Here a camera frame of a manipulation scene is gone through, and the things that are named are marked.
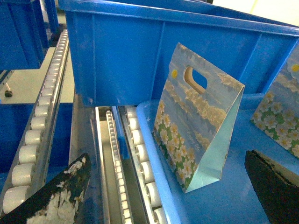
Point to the blue plastic tray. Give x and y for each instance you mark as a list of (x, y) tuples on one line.
[(232, 200)]

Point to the flower gift bag side-on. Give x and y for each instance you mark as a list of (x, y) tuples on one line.
[(195, 118)]

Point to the flower gift bag with figures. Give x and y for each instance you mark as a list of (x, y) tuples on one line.
[(277, 115)]

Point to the white roller conveyor track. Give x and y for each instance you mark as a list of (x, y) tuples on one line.
[(147, 186), (29, 168)]

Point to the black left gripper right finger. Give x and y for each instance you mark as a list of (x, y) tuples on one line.
[(276, 187)]

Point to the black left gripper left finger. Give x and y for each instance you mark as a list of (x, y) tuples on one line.
[(59, 200)]

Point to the large blue plastic bin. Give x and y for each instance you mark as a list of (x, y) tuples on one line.
[(121, 49)]

